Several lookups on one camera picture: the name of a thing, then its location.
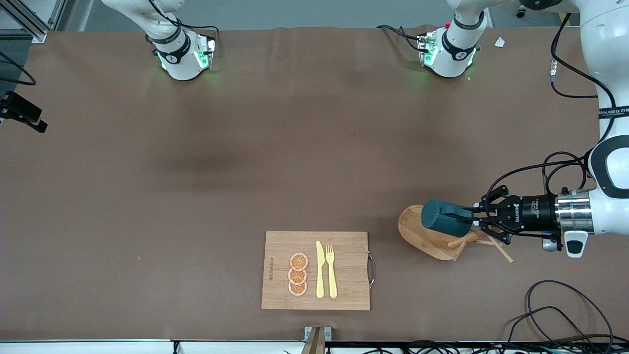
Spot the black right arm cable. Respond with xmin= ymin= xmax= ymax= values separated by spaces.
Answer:
xmin=0 ymin=51 xmax=37 ymax=87

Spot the thin black floor cable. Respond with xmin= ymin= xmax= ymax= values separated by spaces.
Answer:
xmin=504 ymin=306 xmax=598 ymax=354

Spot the wooden mug rack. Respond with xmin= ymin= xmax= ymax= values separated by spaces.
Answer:
xmin=398 ymin=204 xmax=515 ymax=264

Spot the brown table cover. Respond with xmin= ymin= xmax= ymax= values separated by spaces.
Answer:
xmin=0 ymin=26 xmax=629 ymax=343

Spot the dark green mug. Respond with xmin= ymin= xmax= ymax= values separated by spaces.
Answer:
xmin=421 ymin=199 xmax=475 ymax=238

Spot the black base cable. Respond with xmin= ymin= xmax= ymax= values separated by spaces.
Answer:
xmin=376 ymin=25 xmax=424 ymax=53
xmin=146 ymin=0 xmax=220 ymax=39

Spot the yellow plastic knife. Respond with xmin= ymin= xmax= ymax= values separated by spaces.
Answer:
xmin=316 ymin=240 xmax=325 ymax=299

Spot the aluminium frame post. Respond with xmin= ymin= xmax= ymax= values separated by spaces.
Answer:
xmin=0 ymin=0 xmax=67 ymax=44

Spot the bamboo cutting board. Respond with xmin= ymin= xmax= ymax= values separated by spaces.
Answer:
xmin=261 ymin=231 xmax=376 ymax=311

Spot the black looped floor cable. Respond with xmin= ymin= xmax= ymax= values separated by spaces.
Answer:
xmin=525 ymin=280 xmax=615 ymax=354

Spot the yellow plastic fork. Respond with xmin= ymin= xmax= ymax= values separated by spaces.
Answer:
xmin=326 ymin=245 xmax=339 ymax=299

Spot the metal table edge bracket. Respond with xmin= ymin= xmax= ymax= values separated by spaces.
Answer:
xmin=301 ymin=326 xmax=333 ymax=354

